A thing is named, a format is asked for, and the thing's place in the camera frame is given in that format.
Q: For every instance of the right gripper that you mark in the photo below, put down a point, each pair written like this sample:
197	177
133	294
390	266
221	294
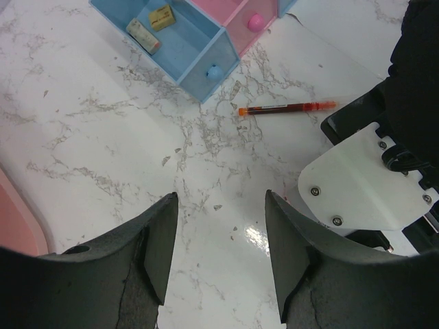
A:
370	107

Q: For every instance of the sky blue drawer box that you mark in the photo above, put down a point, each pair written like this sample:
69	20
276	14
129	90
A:
283	7

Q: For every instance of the light blue drawer box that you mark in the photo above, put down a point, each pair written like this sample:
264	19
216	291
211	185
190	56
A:
196	52

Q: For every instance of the small clear ruler case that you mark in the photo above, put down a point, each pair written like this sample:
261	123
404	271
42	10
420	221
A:
143	36

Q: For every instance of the pink drawer box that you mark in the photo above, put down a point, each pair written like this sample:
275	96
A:
244	20

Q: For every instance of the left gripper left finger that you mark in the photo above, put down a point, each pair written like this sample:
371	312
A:
117	280

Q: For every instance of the yellow eraser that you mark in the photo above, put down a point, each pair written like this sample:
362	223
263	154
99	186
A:
161	18

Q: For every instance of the pink tiered shelf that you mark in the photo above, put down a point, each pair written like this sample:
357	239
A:
20	230

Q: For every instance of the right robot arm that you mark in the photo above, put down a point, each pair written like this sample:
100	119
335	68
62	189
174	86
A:
411	98

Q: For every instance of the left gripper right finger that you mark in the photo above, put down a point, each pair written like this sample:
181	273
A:
324	280

